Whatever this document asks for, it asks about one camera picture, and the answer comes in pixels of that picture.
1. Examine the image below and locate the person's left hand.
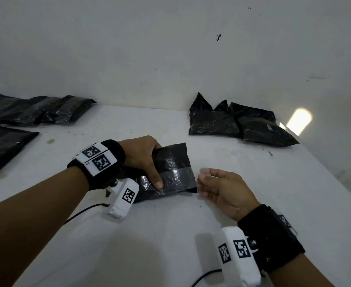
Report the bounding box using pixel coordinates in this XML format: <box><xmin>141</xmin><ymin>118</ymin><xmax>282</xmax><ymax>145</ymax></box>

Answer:
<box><xmin>118</xmin><ymin>135</ymin><xmax>165</xmax><ymax>191</ymax></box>

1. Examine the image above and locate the person's right hand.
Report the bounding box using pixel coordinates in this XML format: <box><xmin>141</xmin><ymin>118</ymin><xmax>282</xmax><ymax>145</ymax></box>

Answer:
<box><xmin>198</xmin><ymin>169</ymin><xmax>253</xmax><ymax>222</ymax></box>

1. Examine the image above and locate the black packet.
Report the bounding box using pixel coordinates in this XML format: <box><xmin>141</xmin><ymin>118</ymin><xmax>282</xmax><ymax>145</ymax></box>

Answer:
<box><xmin>132</xmin><ymin>142</ymin><xmax>198</xmax><ymax>204</ymax></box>
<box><xmin>41</xmin><ymin>95</ymin><xmax>97</xmax><ymax>124</ymax></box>

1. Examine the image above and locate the clear tape strip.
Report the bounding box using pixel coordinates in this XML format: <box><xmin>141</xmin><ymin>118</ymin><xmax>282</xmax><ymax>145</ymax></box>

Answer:
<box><xmin>159</xmin><ymin>166</ymin><xmax>216</xmax><ymax>196</ymax></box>

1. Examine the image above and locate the row of black plastic packets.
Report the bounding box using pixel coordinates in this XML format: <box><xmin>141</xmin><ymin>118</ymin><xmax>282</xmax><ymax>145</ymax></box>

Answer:
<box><xmin>189</xmin><ymin>92</ymin><xmax>300</xmax><ymax>148</ymax></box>

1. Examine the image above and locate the crinkled black plastic bag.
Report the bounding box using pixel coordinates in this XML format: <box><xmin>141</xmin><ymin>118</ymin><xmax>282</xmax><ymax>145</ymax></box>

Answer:
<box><xmin>2</xmin><ymin>96</ymin><xmax>63</xmax><ymax>126</ymax></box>

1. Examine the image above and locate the glossy black plastic bag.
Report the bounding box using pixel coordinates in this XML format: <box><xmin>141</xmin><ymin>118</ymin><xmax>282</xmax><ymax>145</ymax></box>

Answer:
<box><xmin>0</xmin><ymin>125</ymin><xmax>40</xmax><ymax>176</ymax></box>

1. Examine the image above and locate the person's left forearm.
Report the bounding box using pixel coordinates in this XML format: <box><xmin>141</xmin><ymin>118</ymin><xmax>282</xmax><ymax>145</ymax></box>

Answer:
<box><xmin>0</xmin><ymin>169</ymin><xmax>90</xmax><ymax>287</ymax></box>

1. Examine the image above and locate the person's right forearm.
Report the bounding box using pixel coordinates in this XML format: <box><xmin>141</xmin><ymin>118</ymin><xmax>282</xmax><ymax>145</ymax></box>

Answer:
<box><xmin>263</xmin><ymin>253</ymin><xmax>336</xmax><ymax>287</ymax></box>

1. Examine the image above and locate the black left wristband with markers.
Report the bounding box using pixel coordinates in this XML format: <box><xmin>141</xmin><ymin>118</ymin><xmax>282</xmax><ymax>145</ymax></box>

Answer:
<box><xmin>67</xmin><ymin>139</ymin><xmax>127</xmax><ymax>192</ymax></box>

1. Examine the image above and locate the black wristband with markers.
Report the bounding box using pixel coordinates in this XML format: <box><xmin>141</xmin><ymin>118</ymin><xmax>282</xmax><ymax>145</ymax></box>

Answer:
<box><xmin>67</xmin><ymin>139</ymin><xmax>127</xmax><ymax>192</ymax></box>
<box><xmin>237</xmin><ymin>204</ymin><xmax>306</xmax><ymax>274</ymax></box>

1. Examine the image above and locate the black right wristband with markers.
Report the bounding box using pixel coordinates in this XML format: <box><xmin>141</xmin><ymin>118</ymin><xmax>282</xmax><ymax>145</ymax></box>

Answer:
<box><xmin>237</xmin><ymin>204</ymin><xmax>306</xmax><ymax>274</ymax></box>

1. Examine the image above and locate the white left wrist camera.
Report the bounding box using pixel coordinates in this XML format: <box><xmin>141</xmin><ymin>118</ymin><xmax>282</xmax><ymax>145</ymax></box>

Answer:
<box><xmin>103</xmin><ymin>178</ymin><xmax>140</xmax><ymax>220</ymax></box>

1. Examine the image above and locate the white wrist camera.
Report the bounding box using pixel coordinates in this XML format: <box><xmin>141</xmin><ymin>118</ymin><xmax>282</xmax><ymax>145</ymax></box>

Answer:
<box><xmin>103</xmin><ymin>178</ymin><xmax>140</xmax><ymax>220</ymax></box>
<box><xmin>218</xmin><ymin>226</ymin><xmax>262</xmax><ymax>287</ymax></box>

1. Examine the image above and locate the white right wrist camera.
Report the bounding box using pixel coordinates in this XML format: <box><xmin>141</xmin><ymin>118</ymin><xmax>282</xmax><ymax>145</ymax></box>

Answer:
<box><xmin>218</xmin><ymin>226</ymin><xmax>262</xmax><ymax>287</ymax></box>

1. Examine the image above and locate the black left camera cable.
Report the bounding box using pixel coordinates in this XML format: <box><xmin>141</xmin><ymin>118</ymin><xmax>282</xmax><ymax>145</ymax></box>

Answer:
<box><xmin>63</xmin><ymin>203</ymin><xmax>110</xmax><ymax>225</ymax></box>

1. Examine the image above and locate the black camera cable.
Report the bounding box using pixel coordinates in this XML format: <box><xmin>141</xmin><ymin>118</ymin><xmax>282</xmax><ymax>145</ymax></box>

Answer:
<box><xmin>63</xmin><ymin>203</ymin><xmax>110</xmax><ymax>225</ymax></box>
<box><xmin>190</xmin><ymin>269</ymin><xmax>267</xmax><ymax>287</ymax></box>

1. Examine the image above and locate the black right camera cable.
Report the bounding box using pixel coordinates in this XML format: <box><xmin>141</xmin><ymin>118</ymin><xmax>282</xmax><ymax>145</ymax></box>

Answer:
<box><xmin>190</xmin><ymin>269</ymin><xmax>267</xmax><ymax>287</ymax></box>

